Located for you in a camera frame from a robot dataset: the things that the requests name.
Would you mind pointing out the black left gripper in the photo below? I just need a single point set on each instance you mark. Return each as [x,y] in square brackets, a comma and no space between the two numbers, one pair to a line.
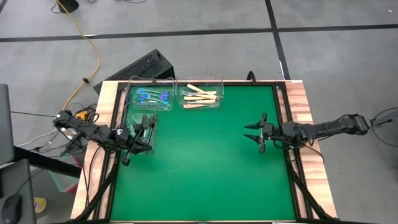
[130,141]

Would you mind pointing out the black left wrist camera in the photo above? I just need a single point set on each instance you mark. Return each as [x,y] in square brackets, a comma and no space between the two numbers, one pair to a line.
[123,133]

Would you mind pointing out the black computer tower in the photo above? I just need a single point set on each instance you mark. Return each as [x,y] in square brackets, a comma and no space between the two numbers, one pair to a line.
[146,67]

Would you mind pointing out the black round bin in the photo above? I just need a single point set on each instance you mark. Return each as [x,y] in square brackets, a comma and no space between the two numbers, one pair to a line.
[68,5]

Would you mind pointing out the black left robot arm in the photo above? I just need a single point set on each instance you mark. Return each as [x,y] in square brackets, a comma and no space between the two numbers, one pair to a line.
[87,130]

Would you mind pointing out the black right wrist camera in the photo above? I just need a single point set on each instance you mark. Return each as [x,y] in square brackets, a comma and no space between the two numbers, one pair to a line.
[270,130]

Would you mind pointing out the black desk leg bar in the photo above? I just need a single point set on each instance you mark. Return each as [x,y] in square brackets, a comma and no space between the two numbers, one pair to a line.
[46,161]

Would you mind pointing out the pink and teal crate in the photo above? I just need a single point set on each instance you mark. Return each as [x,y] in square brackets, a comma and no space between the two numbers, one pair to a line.
[66,185]

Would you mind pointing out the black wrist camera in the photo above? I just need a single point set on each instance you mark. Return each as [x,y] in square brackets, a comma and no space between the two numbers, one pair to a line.
[123,133]
[270,130]

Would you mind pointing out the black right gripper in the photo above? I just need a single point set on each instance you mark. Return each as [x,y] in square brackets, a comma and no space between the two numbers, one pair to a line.
[268,133]

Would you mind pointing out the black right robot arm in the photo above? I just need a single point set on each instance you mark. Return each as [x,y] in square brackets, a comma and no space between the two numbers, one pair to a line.
[326,127]

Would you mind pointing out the yellow purple small object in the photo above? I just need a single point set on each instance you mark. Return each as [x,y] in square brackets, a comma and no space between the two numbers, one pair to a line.
[40,205]

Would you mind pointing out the clear plastic bin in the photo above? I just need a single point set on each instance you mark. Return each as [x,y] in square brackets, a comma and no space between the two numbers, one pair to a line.
[152,84]
[217,90]
[127,118]

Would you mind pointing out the grey monitor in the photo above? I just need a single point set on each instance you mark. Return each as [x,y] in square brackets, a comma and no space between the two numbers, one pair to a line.
[6,124]

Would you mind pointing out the iridescent spoons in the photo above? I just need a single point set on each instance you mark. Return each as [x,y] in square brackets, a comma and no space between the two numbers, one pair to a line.
[149,91]

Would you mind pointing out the black computer mouse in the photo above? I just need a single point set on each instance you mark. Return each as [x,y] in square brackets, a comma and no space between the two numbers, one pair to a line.
[12,208]

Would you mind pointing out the grey desk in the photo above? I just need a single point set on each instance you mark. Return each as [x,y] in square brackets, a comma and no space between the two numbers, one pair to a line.
[18,180]

